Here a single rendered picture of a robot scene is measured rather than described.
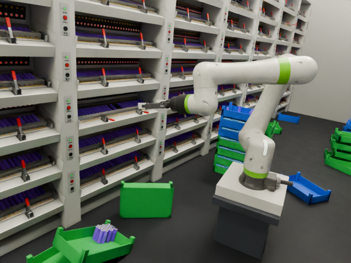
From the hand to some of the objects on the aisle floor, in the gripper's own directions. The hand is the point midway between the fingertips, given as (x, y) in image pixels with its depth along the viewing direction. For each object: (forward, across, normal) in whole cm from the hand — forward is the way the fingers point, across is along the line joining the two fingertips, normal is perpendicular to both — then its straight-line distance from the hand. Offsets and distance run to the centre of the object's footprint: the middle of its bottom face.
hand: (149, 104), depth 139 cm
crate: (-54, +102, -80) cm, 140 cm away
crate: (+11, -1, -66) cm, 67 cm away
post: (+42, -35, -59) cm, 80 cm away
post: (+42, +35, -59) cm, 80 cm away
